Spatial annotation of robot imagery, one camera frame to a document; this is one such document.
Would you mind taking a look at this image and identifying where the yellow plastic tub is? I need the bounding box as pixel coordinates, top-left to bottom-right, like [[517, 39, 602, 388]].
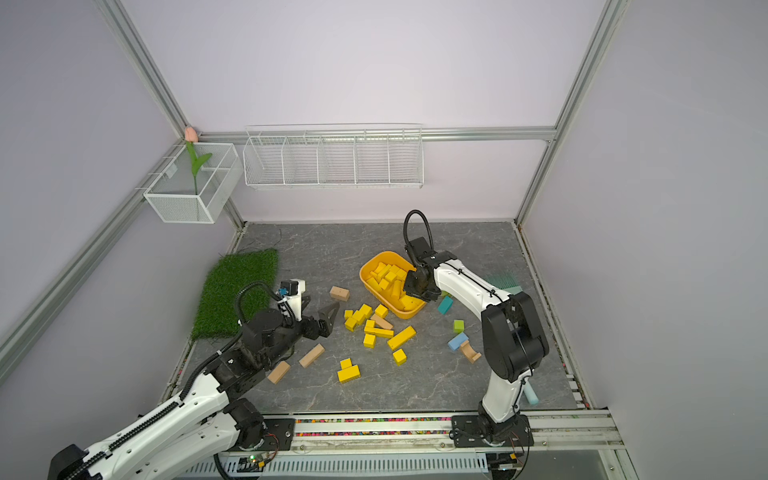
[[359, 251, 426, 320]]

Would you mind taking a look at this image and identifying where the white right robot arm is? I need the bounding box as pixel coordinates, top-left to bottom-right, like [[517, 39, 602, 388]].
[[405, 237, 550, 445]]

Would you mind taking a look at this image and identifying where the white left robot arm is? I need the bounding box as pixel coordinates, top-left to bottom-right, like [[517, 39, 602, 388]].
[[48, 303, 340, 479]]

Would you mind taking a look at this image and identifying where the teal block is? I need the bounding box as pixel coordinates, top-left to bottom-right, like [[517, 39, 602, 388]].
[[438, 296, 454, 315]]

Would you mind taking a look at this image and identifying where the natural wood block lower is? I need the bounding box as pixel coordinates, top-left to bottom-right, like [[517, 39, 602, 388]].
[[267, 361, 291, 384]]

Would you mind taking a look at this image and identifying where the natural wood long block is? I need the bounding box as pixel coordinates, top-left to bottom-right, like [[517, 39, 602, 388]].
[[299, 344, 325, 368]]

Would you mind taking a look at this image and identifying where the green artificial grass mat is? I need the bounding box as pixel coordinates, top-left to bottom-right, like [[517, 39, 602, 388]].
[[191, 249, 279, 341]]

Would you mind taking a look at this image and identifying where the natural wood centre block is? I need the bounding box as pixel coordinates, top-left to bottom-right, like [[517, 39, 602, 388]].
[[372, 315, 394, 330]]

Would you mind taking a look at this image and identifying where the yellow long block diagonal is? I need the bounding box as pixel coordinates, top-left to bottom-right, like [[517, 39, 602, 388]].
[[387, 326, 416, 351]]

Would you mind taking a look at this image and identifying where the yellow flat horizontal block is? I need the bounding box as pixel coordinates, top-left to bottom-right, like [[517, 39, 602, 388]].
[[364, 328, 394, 338]]

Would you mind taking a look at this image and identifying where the light blue block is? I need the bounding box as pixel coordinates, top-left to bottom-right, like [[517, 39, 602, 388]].
[[448, 333, 469, 351]]

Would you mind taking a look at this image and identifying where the yellow small cube right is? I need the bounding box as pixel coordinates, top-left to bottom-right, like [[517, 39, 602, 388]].
[[393, 349, 407, 366]]

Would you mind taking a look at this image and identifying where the yellow cube below flat block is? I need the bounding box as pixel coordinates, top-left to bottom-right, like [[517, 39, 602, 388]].
[[363, 334, 377, 349]]

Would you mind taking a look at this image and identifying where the natural wood arch block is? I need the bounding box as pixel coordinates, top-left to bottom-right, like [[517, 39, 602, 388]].
[[459, 341, 482, 364]]

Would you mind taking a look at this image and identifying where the natural wood cube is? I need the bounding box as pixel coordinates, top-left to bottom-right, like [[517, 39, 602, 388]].
[[329, 286, 350, 302]]

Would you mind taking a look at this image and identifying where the green plastic dustpan brush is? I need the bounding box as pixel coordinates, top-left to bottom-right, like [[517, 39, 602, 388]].
[[487, 274, 523, 295]]

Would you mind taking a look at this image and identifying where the yellow block bottom wide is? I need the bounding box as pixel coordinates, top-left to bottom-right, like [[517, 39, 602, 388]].
[[337, 365, 361, 384]]

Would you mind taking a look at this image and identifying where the white mesh corner basket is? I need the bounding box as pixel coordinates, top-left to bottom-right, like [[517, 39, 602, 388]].
[[144, 143, 243, 224]]

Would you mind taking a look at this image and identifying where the pink artificial tulip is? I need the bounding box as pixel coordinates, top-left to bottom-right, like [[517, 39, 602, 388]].
[[184, 126, 212, 194]]

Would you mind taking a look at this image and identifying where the white wire shelf basket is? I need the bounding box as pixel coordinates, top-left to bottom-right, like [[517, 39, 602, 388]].
[[243, 123, 425, 189]]

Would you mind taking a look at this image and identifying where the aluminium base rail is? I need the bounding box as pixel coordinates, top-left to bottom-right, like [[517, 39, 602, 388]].
[[110, 410, 619, 480]]

